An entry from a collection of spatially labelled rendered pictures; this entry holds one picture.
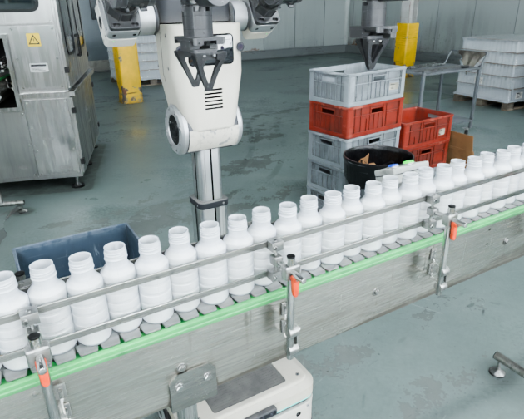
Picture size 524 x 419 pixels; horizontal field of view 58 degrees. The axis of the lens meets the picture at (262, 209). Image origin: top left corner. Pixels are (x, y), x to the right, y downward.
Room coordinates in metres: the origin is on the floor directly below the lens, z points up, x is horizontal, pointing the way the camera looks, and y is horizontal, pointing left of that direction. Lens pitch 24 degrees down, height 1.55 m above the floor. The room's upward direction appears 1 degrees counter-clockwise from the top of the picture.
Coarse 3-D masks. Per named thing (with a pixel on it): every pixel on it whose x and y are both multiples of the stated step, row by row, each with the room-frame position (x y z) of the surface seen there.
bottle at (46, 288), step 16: (32, 272) 0.66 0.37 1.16; (48, 272) 0.66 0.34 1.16; (32, 288) 0.66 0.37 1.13; (48, 288) 0.66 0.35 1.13; (64, 288) 0.67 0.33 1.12; (32, 304) 0.65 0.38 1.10; (48, 320) 0.64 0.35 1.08; (64, 320) 0.66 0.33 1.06; (48, 336) 0.64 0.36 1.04; (64, 352) 0.65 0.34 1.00
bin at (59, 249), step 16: (128, 224) 1.28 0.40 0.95; (48, 240) 1.18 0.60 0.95; (64, 240) 1.20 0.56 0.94; (80, 240) 1.22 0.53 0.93; (96, 240) 1.25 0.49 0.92; (112, 240) 1.27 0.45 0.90; (128, 240) 1.28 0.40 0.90; (16, 256) 1.09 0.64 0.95; (32, 256) 1.16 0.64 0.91; (48, 256) 1.18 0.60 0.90; (64, 256) 1.20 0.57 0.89; (96, 256) 1.24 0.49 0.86; (128, 256) 1.29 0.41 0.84; (64, 272) 1.19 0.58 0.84
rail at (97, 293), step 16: (496, 176) 1.20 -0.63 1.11; (448, 192) 1.11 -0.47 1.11; (512, 192) 1.25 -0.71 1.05; (384, 208) 1.00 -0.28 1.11; (400, 208) 1.02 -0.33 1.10; (464, 208) 1.14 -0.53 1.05; (272, 224) 0.93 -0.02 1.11; (336, 224) 0.93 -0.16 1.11; (416, 224) 1.05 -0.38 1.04; (288, 240) 0.86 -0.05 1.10; (368, 240) 0.98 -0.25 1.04; (224, 256) 0.79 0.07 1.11; (320, 256) 0.91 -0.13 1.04; (160, 272) 0.73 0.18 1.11; (176, 272) 0.74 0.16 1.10; (112, 288) 0.69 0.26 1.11; (224, 288) 0.79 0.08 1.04; (48, 304) 0.64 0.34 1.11; (64, 304) 0.65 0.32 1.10; (160, 304) 0.73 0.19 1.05; (176, 304) 0.74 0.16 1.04; (0, 320) 0.60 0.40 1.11; (16, 320) 0.61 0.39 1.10; (112, 320) 0.68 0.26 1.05; (128, 320) 0.70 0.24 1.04; (64, 336) 0.64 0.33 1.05; (80, 336) 0.65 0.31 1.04; (16, 352) 0.61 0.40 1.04
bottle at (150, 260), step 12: (144, 240) 0.77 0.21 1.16; (156, 240) 0.77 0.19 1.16; (144, 252) 0.74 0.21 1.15; (156, 252) 0.74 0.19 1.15; (144, 264) 0.73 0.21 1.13; (156, 264) 0.74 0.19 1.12; (168, 264) 0.76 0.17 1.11; (168, 276) 0.75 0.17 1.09; (144, 288) 0.73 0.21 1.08; (156, 288) 0.73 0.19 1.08; (168, 288) 0.75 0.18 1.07; (144, 300) 0.73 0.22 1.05; (156, 300) 0.73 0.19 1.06; (168, 300) 0.74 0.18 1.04; (168, 312) 0.74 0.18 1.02
